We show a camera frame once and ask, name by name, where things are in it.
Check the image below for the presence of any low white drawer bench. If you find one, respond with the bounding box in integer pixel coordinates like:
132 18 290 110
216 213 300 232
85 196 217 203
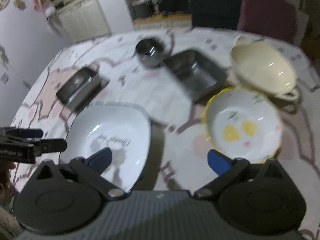
133 14 192 30

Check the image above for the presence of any small rectangular steel tray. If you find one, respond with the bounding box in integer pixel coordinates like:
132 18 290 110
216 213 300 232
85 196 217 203
56 66 110 113

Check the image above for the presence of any large rectangular steel tray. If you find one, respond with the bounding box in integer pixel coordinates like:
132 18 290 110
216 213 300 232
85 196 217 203
163 49 228 99

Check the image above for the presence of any cream bowl with handles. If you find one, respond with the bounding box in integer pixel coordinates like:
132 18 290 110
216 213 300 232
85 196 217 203
229 35 300 102

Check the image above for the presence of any dark blue cushion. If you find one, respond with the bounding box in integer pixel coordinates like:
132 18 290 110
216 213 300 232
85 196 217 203
189 0 242 30

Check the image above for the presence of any round steel bowl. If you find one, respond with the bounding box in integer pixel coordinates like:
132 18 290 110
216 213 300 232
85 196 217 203
135 38 165 68

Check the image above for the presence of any grey trash bin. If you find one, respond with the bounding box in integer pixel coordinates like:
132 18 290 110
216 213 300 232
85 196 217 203
132 2 152 20

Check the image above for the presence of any yellow rimmed floral plate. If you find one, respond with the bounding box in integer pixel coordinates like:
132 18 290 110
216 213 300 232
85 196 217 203
201 87 283 164

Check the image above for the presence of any white cabinet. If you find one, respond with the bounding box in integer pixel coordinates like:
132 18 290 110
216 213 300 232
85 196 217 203
56 0 111 43

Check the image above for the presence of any bear pattern tablecloth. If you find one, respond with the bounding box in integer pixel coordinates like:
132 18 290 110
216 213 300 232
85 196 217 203
12 28 319 239

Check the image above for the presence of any maroon cushion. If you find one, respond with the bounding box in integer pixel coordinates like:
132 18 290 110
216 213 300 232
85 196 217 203
237 0 296 43

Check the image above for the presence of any white square plate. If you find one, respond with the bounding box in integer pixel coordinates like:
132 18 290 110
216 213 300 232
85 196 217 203
59 103 152 192

